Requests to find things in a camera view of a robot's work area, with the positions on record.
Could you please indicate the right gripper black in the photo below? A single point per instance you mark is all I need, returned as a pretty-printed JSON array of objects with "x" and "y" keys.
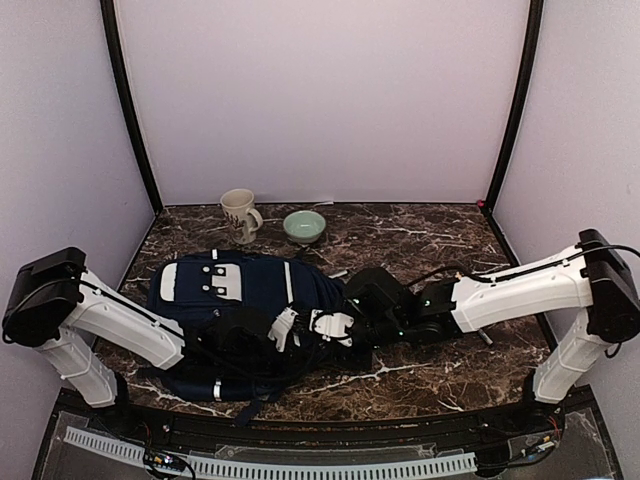
[{"x": 343, "y": 358}]

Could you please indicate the navy blue student backpack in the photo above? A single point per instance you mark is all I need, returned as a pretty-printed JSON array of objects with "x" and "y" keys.
[{"x": 206, "y": 292}]

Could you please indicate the black capped white marker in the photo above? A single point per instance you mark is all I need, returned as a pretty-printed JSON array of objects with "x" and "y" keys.
[{"x": 339, "y": 274}]

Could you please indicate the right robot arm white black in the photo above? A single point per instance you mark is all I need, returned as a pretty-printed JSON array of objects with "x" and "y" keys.
[{"x": 589, "y": 276}]

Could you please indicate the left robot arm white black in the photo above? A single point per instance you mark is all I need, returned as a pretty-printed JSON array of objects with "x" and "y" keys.
[{"x": 56, "y": 300}]

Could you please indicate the blue capped thin pen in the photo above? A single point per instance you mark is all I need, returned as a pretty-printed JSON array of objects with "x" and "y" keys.
[{"x": 485, "y": 337}]

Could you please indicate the light green ceramic bowl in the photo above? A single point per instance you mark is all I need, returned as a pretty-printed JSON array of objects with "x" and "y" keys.
[{"x": 304, "y": 226}]

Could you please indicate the small circuit board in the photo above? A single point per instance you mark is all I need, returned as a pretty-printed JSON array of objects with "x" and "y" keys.
[{"x": 163, "y": 462}]

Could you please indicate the cream ceramic mug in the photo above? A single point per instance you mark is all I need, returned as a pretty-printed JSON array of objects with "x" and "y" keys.
[{"x": 243, "y": 218}]

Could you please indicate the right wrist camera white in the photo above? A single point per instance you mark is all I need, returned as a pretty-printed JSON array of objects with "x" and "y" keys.
[{"x": 332, "y": 326}]

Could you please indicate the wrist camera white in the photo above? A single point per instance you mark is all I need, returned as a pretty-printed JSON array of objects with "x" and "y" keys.
[
  {"x": 332, "y": 326},
  {"x": 281, "y": 327}
]

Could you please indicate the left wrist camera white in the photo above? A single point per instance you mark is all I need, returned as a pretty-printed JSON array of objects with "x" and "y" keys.
[{"x": 281, "y": 327}]

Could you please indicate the white slotted cable duct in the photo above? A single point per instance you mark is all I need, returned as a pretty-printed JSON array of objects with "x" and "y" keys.
[{"x": 200, "y": 466}]

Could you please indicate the black front rail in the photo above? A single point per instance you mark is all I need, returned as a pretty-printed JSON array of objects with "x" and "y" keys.
[{"x": 181, "y": 425}]

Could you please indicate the left black frame post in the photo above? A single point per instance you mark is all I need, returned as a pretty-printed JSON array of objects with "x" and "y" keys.
[{"x": 127, "y": 106}]

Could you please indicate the black frame post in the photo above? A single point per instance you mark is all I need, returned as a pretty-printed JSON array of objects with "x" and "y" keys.
[
  {"x": 520, "y": 93},
  {"x": 127, "y": 106}
]

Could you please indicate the right black frame post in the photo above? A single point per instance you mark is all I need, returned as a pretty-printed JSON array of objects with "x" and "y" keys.
[{"x": 520, "y": 93}]

